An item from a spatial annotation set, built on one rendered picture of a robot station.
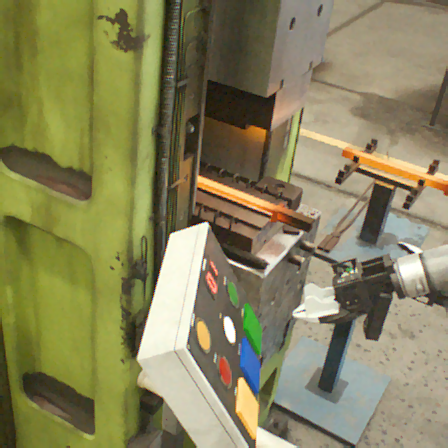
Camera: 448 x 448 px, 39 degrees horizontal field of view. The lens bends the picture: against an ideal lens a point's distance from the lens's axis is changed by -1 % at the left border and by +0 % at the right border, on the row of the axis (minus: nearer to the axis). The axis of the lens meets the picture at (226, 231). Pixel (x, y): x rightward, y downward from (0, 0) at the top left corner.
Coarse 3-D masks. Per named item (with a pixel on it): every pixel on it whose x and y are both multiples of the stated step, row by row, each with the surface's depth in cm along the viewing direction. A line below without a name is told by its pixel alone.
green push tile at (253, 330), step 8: (248, 304) 126; (248, 312) 124; (248, 320) 122; (256, 320) 127; (248, 328) 121; (256, 328) 125; (248, 336) 121; (256, 336) 124; (256, 344) 122; (256, 352) 123
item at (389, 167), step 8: (344, 152) 197; (352, 152) 196; (360, 152) 196; (360, 160) 195; (368, 160) 194; (376, 160) 193; (384, 160) 194; (376, 168) 193; (384, 168) 192; (392, 168) 191; (400, 168) 190; (408, 168) 191; (400, 176) 191; (408, 176) 189; (416, 176) 188; (424, 176) 188; (432, 176) 188; (424, 184) 188; (432, 184) 187; (440, 184) 185
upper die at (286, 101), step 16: (208, 80) 141; (304, 80) 147; (208, 96) 143; (224, 96) 141; (240, 96) 139; (256, 96) 137; (272, 96) 135; (288, 96) 141; (304, 96) 151; (224, 112) 143; (240, 112) 141; (256, 112) 139; (272, 112) 137; (288, 112) 145; (272, 128) 140
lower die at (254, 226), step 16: (208, 176) 176; (208, 192) 168; (256, 192) 172; (208, 208) 164; (224, 208) 164; (240, 208) 165; (256, 208) 164; (192, 224) 163; (208, 224) 160; (224, 224) 159; (240, 224) 160; (256, 224) 159; (272, 224) 165; (224, 240) 160; (240, 240) 158; (256, 240) 158
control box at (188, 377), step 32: (192, 256) 111; (224, 256) 123; (160, 288) 107; (192, 288) 103; (224, 288) 117; (160, 320) 99; (192, 320) 98; (160, 352) 93; (192, 352) 94; (224, 352) 106; (160, 384) 96; (192, 384) 96; (224, 384) 101; (192, 416) 100; (224, 416) 99
